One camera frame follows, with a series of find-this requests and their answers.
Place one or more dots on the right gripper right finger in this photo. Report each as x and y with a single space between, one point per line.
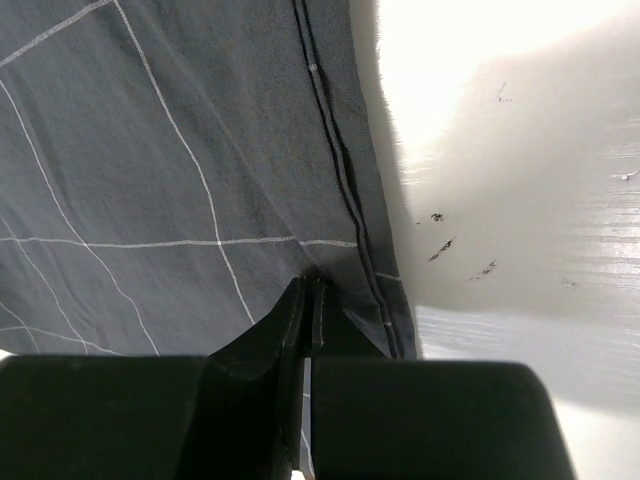
373 417

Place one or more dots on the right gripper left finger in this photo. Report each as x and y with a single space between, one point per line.
234 414

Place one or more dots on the dark grey checked cloth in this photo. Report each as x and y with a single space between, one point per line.
168 167

